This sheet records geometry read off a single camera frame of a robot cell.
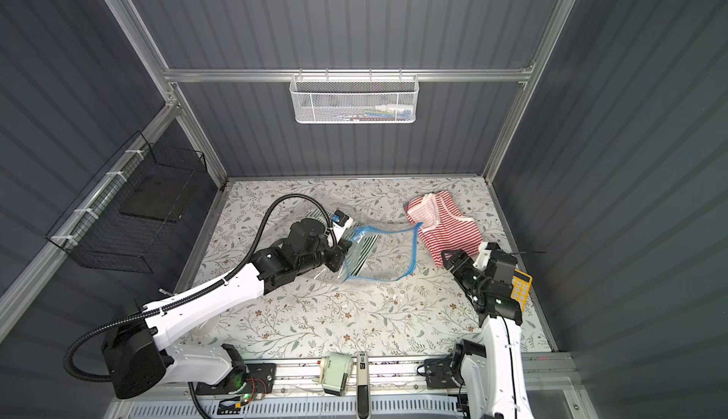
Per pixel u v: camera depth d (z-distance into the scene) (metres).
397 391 0.72
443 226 1.00
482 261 0.72
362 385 0.69
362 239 0.79
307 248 0.59
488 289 0.60
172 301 0.45
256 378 0.72
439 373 0.74
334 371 0.70
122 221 0.72
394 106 0.90
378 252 0.99
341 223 0.66
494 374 0.45
